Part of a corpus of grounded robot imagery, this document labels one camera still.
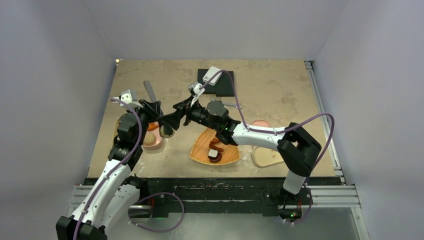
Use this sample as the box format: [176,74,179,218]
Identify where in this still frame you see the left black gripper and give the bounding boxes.
[126,99,161,146]

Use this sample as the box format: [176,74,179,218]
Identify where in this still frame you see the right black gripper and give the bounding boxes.
[161,95,219,132]

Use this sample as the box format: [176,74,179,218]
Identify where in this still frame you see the beige steamed bun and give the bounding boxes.
[143,132,157,146]
[159,125,175,138]

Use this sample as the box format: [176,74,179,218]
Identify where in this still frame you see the pink lunch box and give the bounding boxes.
[142,121,162,149]

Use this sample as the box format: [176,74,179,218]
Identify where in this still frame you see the orange fried chicken piece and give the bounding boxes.
[147,122,160,131]

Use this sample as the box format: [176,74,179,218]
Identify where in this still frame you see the black metal tongs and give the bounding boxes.
[143,80,165,137]

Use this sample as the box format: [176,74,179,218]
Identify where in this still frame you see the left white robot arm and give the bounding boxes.
[55,97,163,240]

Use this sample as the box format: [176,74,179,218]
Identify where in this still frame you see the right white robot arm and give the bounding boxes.
[159,99,322,204]

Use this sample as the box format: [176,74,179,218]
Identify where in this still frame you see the beige lunch box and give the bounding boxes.
[112,118,120,146]

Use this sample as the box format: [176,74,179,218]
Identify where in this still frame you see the white small box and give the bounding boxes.
[202,66,222,86]

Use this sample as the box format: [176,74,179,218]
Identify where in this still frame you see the pink lunch box lid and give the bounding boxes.
[251,119,271,128]

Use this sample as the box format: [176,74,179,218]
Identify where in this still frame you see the beige lunch box lid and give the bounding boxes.
[251,146,284,168]

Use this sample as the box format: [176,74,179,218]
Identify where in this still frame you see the dark red sausage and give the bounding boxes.
[209,137,224,152]

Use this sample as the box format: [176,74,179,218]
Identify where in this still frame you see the white black sushi piece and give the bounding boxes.
[208,149,220,159]

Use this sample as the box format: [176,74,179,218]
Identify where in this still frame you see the dark red round food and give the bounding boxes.
[209,152,222,164]

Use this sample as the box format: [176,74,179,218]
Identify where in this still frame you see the silver wrench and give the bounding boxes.
[222,101,243,110]

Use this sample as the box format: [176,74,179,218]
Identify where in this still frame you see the black foam block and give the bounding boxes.
[197,68,235,97]

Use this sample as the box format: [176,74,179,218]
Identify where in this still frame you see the woven bamboo basket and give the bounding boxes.
[189,128,241,166]

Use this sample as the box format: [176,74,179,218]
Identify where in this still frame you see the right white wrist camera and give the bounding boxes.
[188,83,205,107]

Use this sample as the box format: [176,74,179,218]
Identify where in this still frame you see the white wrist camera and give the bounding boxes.
[188,83,205,107]
[110,89,143,109]

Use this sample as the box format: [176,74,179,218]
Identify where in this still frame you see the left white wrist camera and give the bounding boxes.
[110,89,143,109]

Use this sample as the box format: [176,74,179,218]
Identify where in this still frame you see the black table front frame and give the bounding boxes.
[82,176,342,219]

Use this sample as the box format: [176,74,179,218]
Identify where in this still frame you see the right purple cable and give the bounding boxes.
[200,69,335,226]

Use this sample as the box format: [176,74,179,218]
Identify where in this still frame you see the aluminium rail right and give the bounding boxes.
[304,61,346,185]

